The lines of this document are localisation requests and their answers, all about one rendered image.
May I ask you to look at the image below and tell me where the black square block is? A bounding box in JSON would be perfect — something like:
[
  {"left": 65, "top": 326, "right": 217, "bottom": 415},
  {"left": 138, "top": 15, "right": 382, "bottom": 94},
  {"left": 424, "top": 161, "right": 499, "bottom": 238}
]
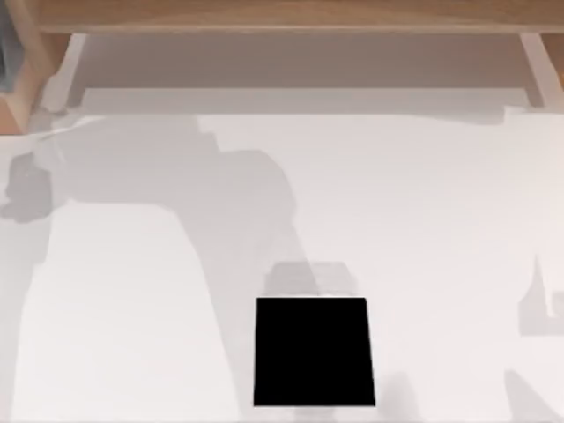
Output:
[{"left": 253, "top": 296, "right": 377, "bottom": 408}]

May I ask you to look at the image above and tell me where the wooden cupboard with grey inside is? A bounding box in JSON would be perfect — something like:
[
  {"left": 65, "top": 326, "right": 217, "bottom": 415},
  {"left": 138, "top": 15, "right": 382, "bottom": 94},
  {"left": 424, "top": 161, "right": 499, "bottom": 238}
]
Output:
[{"left": 0, "top": 0, "right": 71, "bottom": 136}]

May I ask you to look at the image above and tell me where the wooden open shelf cabinet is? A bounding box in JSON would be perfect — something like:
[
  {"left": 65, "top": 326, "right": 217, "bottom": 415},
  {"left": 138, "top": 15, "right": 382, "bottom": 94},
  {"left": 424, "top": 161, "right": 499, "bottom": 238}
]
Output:
[{"left": 33, "top": 0, "right": 564, "bottom": 116}]

